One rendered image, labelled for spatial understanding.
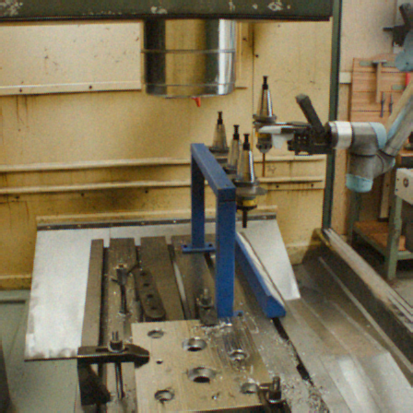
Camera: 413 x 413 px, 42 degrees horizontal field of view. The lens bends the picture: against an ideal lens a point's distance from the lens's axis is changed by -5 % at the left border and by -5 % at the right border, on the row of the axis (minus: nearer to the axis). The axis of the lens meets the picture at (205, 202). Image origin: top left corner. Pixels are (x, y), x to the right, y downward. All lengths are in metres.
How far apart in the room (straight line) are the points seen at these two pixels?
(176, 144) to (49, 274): 0.63
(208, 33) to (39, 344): 1.17
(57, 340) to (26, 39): 0.99
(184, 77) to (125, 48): 1.08
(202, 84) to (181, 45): 0.07
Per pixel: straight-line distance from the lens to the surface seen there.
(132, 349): 1.01
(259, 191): 1.19
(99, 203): 2.02
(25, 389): 1.62
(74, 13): 0.80
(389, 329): 1.71
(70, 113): 1.95
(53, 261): 1.95
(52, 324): 1.78
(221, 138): 1.54
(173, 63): 0.85
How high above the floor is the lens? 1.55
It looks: 18 degrees down
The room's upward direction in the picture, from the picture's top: straight up
